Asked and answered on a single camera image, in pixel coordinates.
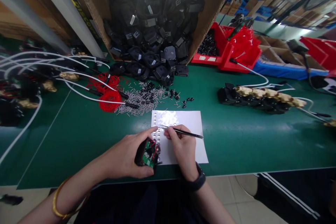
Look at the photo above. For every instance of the empty red plastic bin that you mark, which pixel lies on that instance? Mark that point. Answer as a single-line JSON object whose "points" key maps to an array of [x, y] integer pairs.
{"points": [[320, 49]]}

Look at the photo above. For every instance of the large cardboard box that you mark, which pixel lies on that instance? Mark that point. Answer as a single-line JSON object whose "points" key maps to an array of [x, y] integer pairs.
{"points": [[210, 11]]}

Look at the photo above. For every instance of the green table mat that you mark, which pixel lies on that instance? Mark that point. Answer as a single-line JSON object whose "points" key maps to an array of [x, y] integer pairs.
{"points": [[249, 140]]}

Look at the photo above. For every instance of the cardboard divider box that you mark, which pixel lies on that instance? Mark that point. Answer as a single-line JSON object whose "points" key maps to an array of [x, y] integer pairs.
{"points": [[278, 50]]}

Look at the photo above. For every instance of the row of brass valve assemblies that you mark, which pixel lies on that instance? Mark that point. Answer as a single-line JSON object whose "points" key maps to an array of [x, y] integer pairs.
{"points": [[262, 96]]}

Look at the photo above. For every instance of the white sheet of clear stickers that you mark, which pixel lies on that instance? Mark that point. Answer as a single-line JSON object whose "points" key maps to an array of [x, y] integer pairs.
{"points": [[183, 119]]}

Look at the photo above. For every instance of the blue plastic tray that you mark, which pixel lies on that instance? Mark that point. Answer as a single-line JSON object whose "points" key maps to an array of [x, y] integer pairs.
{"points": [[283, 71]]}

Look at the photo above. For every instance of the person's right hand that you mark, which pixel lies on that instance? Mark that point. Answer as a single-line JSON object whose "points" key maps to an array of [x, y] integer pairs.
{"points": [[183, 148]]}

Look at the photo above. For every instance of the person's left index finger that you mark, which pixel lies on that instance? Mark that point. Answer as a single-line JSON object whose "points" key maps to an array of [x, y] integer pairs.
{"points": [[145, 132]]}

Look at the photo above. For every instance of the person's left thumb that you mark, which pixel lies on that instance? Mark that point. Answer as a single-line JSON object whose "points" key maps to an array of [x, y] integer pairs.
{"points": [[143, 172]]}

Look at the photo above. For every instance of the red bin of black parts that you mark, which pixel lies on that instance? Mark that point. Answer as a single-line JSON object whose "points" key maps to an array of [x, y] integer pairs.
{"points": [[210, 48]]}

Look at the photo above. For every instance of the pile of small metal pins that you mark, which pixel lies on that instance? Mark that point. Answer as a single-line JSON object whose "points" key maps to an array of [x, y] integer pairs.
{"points": [[131, 103]]}

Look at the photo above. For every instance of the person's body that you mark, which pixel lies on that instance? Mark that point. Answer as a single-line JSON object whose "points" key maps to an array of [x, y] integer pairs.
{"points": [[136, 205]]}

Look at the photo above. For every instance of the brass valve fitting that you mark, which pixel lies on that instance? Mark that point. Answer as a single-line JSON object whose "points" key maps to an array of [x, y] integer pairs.
{"points": [[68, 76], [331, 123], [49, 86], [27, 104]]}

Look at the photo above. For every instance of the person's right index finger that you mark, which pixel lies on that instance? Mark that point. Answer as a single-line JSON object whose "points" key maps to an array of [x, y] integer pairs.
{"points": [[179, 130]]}

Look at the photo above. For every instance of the black tweezers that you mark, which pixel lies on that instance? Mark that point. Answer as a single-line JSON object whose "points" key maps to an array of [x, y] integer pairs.
{"points": [[194, 134]]}

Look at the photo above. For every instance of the pile of black plastic housings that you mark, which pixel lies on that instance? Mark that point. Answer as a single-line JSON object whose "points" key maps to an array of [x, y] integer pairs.
{"points": [[152, 37]]}

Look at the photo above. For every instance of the black housing with green circuit board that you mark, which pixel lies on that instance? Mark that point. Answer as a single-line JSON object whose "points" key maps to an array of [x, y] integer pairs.
{"points": [[149, 155]]}

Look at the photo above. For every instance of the person's right thumb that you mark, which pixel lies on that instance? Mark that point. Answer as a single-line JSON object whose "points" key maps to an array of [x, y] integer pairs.
{"points": [[170, 136]]}

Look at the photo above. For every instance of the grey metal frame post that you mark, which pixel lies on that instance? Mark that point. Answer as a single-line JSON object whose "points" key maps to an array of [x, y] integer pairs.
{"points": [[39, 11]]}

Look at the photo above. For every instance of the person's left hand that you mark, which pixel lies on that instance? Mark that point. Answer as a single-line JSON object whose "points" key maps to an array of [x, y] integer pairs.
{"points": [[119, 155]]}

